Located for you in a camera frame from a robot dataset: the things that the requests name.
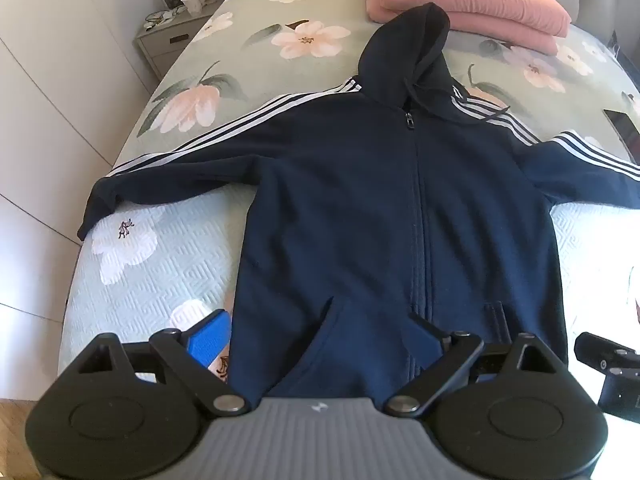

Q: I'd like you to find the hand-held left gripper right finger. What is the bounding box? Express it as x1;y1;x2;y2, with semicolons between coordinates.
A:
382;312;572;417

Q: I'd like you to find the floral green bedspread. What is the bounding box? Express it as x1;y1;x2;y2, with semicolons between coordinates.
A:
57;0;640;401

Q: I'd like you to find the navy striped zip hoodie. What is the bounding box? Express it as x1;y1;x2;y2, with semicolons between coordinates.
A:
76;2;640;401

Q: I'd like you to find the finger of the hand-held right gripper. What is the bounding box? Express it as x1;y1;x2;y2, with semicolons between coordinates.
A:
574;332;640;377
597;374;640;424

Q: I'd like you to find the black phone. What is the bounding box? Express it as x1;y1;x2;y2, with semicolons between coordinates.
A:
602;108;640;163

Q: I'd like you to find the grey nightstand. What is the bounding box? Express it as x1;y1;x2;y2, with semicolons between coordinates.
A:
136;9;217;81

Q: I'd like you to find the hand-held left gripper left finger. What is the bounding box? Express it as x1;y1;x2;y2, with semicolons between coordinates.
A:
75;309;252;417

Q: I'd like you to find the white wardrobe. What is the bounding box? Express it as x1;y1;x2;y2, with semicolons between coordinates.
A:
0;0;236;311

